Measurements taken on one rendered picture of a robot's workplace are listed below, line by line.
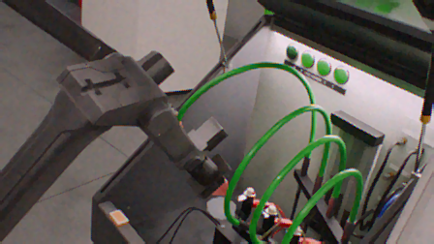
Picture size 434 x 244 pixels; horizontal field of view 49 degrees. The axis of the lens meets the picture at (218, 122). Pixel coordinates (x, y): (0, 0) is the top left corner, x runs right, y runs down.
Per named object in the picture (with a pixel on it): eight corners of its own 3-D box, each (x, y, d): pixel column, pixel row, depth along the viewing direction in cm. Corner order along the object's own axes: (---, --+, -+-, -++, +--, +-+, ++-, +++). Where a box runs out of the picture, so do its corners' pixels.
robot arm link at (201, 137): (158, 137, 98) (184, 168, 96) (199, 101, 99) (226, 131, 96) (171, 146, 110) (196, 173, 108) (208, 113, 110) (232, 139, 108)
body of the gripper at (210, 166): (233, 170, 110) (216, 153, 105) (201, 199, 110) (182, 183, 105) (222, 156, 115) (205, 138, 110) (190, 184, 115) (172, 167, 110)
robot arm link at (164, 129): (87, 72, 61) (139, 131, 59) (121, 44, 62) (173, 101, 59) (157, 143, 103) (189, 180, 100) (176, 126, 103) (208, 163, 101)
